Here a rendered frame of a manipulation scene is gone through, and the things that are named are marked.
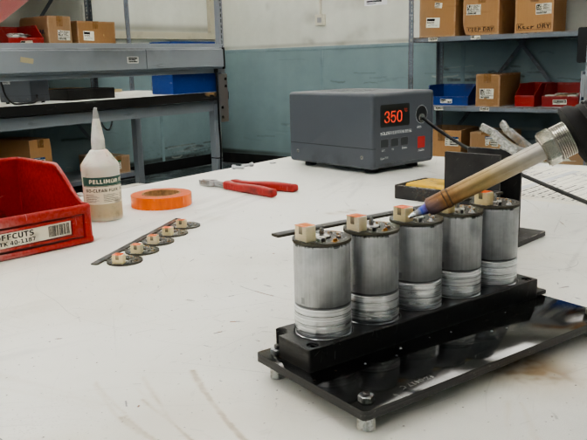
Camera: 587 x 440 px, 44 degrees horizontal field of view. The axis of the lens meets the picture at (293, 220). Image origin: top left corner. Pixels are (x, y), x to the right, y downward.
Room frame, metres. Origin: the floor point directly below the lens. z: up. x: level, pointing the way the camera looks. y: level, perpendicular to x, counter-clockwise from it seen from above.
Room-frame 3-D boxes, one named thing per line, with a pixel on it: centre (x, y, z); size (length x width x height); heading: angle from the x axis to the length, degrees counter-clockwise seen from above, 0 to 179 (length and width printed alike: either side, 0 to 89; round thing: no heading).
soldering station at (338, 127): (0.94, -0.09, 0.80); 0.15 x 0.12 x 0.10; 41
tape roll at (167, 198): (0.70, 0.13, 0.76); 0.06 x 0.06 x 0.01
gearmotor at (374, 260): (0.31, -0.03, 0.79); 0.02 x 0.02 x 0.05
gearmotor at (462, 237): (0.35, -0.08, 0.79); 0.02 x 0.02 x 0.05
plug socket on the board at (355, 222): (0.31, -0.03, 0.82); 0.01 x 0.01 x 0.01; 36
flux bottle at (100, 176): (0.64, 0.17, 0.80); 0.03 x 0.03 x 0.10
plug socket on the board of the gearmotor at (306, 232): (0.29, -0.01, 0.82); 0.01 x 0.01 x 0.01; 36
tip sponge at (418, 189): (0.70, -0.15, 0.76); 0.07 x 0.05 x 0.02; 47
